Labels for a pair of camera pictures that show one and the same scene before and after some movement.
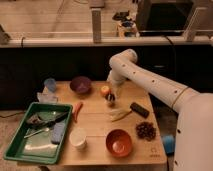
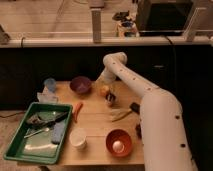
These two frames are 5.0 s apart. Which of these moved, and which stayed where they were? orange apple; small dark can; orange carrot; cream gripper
Moved: cream gripper
Stayed: orange carrot; small dark can; orange apple
